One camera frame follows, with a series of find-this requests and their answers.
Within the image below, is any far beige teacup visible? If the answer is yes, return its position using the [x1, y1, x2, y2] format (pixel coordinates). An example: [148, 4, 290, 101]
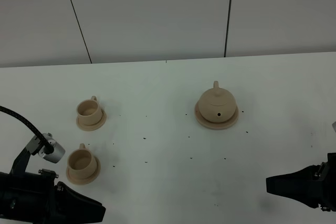
[76, 96, 103, 126]

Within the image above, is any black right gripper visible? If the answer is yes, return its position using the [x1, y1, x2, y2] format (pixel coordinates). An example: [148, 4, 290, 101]
[266, 153, 335, 211]

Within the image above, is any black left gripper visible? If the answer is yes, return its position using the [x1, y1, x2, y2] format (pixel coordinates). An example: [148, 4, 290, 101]
[1, 169, 106, 223]

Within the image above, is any near beige teacup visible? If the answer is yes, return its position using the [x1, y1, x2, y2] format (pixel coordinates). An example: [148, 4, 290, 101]
[67, 143, 98, 180]

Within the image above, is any near beige cup saucer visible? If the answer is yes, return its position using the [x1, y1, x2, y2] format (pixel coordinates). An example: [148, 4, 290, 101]
[66, 157, 101, 185]

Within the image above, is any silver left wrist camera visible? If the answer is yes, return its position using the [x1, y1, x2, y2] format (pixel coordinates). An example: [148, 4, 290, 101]
[10, 133, 65, 176]

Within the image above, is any black braided camera cable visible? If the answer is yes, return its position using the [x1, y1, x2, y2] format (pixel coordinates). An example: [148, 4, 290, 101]
[0, 105, 55, 154]

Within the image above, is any beige teacup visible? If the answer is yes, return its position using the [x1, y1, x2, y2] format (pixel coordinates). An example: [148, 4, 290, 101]
[76, 96, 103, 126]
[67, 143, 98, 180]

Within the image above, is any far beige cup saucer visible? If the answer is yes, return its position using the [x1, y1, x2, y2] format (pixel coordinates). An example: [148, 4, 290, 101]
[76, 110, 107, 131]

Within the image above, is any beige teapot saucer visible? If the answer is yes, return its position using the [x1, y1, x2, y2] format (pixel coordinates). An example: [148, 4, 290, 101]
[194, 102, 239, 130]

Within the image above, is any beige cup saucer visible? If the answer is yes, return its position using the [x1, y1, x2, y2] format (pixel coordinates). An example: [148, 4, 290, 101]
[76, 110, 107, 131]
[66, 157, 101, 185]

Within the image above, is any beige teapot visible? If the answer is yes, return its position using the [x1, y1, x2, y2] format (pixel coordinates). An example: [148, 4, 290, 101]
[198, 81, 237, 123]

